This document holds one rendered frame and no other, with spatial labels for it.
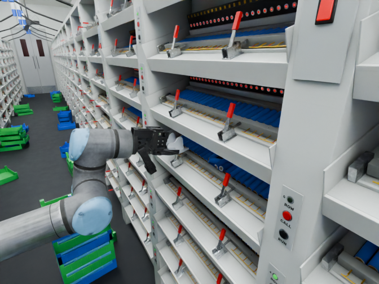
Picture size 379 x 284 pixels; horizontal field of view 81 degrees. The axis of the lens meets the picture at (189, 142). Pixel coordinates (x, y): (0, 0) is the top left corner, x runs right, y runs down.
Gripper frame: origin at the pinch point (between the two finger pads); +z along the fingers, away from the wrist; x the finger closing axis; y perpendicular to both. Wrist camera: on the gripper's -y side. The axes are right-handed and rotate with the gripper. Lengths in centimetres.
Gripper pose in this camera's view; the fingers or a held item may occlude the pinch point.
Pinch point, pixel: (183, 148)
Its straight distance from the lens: 82.6
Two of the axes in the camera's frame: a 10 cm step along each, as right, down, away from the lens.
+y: 1.7, -9.5, -2.6
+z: 8.4, 0.0, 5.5
